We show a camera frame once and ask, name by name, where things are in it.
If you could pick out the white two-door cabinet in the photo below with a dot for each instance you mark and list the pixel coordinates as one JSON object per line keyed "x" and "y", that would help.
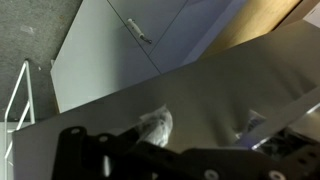
{"x": 100, "y": 66}

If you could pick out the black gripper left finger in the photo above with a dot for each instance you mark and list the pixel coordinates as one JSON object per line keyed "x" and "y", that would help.
{"x": 100, "y": 156}

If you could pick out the beige metal file cabinet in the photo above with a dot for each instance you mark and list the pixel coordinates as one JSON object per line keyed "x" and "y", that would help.
{"x": 293, "y": 13}

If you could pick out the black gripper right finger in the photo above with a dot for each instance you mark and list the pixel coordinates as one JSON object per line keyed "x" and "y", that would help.
{"x": 296, "y": 160}

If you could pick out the white metal rack frame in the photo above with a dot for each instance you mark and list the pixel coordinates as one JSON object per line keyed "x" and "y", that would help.
{"x": 30, "y": 100}

